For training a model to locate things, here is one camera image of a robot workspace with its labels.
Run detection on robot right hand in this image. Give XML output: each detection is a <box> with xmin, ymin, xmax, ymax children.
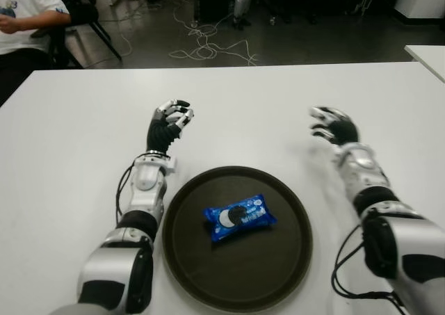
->
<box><xmin>308</xmin><ymin>106</ymin><xmax>361</xmax><ymax>147</ymax></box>

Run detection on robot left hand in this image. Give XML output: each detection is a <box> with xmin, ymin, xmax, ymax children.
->
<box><xmin>145</xmin><ymin>98</ymin><xmax>195</xmax><ymax>155</ymax></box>

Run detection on blue Oreo cookie pack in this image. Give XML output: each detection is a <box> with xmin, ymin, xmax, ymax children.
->
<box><xmin>202</xmin><ymin>193</ymin><xmax>278</xmax><ymax>243</ymax></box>

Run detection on white side table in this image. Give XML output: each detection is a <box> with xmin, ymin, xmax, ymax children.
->
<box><xmin>404</xmin><ymin>45</ymin><xmax>445</xmax><ymax>85</ymax></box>

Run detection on round dark brown tray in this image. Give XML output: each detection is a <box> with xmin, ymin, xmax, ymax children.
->
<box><xmin>161</xmin><ymin>165</ymin><xmax>314</xmax><ymax>307</ymax></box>

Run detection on black chair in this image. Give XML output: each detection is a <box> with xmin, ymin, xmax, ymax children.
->
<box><xmin>44</xmin><ymin>0</ymin><xmax>123</xmax><ymax>69</ymax></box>

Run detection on black pillar cabinet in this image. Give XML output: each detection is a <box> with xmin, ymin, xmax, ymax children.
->
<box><xmin>196</xmin><ymin>0</ymin><xmax>236</xmax><ymax>24</ymax></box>

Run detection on seated person white t-shirt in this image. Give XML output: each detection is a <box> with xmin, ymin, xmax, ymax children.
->
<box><xmin>0</xmin><ymin>0</ymin><xmax>72</xmax><ymax>99</ymax></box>

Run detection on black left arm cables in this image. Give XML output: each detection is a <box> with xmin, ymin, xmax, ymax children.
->
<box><xmin>115</xmin><ymin>163</ymin><xmax>136</xmax><ymax>222</ymax></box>

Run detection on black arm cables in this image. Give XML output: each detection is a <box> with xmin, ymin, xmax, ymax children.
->
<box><xmin>115</xmin><ymin>163</ymin><xmax>136</xmax><ymax>222</ymax></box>
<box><xmin>332</xmin><ymin>224</ymin><xmax>407</xmax><ymax>315</ymax></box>

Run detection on tangled white floor cable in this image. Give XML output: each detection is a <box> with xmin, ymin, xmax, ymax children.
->
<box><xmin>168</xmin><ymin>5</ymin><xmax>259</xmax><ymax>66</ymax></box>

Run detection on thin white floor cable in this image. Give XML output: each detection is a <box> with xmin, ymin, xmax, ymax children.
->
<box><xmin>102</xmin><ymin>1</ymin><xmax>149</xmax><ymax>57</ymax></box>

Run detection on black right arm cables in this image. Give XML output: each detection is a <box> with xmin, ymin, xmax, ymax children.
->
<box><xmin>332</xmin><ymin>224</ymin><xmax>407</xmax><ymax>315</ymax></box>

